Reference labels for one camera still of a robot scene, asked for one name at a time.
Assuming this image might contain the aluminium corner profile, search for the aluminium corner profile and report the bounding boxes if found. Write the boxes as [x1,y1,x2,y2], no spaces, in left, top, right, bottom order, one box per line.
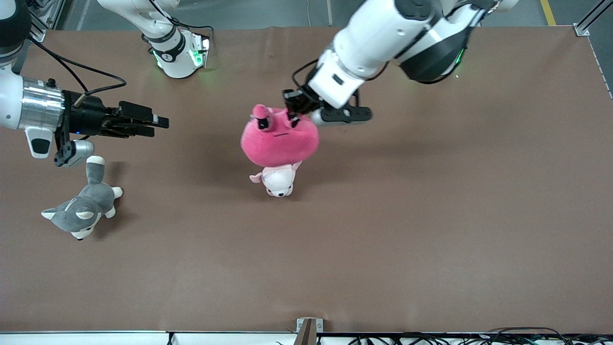
[573,0,613,37]

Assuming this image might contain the grey husky plush toy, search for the grey husky plush toy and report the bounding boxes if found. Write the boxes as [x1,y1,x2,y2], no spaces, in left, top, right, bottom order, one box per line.
[41,156,124,241]

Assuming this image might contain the silver metal edge bracket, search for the silver metal edge bracket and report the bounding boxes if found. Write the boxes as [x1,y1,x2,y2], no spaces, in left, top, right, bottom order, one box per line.
[296,318,324,345]

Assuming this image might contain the black cable tangle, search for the black cable tangle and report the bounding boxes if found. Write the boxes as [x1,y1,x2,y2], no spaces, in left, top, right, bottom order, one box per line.
[345,327,613,345]

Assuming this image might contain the aluminium frame post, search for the aluminium frame post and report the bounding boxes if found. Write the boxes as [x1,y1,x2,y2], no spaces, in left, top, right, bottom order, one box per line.
[26,0,73,44]

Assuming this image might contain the small pale pink plush dog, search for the small pale pink plush dog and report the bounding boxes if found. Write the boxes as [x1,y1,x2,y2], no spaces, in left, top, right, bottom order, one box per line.
[249,162,303,198]

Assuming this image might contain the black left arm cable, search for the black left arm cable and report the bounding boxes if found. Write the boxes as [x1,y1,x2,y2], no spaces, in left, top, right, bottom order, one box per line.
[292,59,361,109]

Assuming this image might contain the big pink round plush toy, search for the big pink round plush toy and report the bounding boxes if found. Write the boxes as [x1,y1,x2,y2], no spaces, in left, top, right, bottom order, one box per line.
[240,104,320,168]

